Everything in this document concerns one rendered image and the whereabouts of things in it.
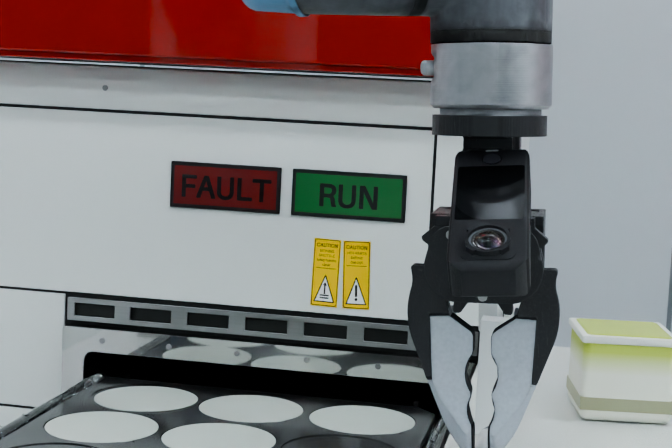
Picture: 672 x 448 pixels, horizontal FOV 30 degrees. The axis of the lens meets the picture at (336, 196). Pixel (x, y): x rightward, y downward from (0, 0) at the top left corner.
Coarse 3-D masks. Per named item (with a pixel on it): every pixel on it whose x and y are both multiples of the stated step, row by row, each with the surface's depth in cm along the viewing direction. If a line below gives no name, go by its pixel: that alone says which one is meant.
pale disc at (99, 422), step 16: (64, 416) 114; (80, 416) 114; (96, 416) 115; (112, 416) 115; (128, 416) 115; (48, 432) 109; (64, 432) 109; (80, 432) 109; (96, 432) 110; (112, 432) 110; (128, 432) 110; (144, 432) 110
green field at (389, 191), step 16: (304, 176) 128; (320, 176) 128; (336, 176) 127; (352, 176) 127; (304, 192) 128; (320, 192) 128; (336, 192) 127; (352, 192) 127; (368, 192) 127; (384, 192) 126; (400, 192) 126; (304, 208) 128; (320, 208) 128; (336, 208) 127; (352, 208) 127; (368, 208) 127; (384, 208) 127; (400, 208) 126
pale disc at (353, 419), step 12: (324, 408) 121; (336, 408) 121; (348, 408) 122; (360, 408) 122; (372, 408) 122; (384, 408) 122; (312, 420) 117; (324, 420) 117; (336, 420) 117; (348, 420) 117; (360, 420) 118; (372, 420) 118; (384, 420) 118; (396, 420) 118; (408, 420) 118; (348, 432) 113; (360, 432) 114; (372, 432) 114; (384, 432) 114; (396, 432) 114
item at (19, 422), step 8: (96, 376) 128; (104, 376) 130; (80, 384) 125; (88, 384) 126; (64, 392) 121; (72, 392) 122; (48, 400) 118; (56, 400) 119; (64, 400) 120; (40, 408) 115; (48, 408) 116; (24, 416) 112; (32, 416) 113; (8, 424) 110; (16, 424) 110; (24, 424) 111; (0, 432) 107; (8, 432) 108
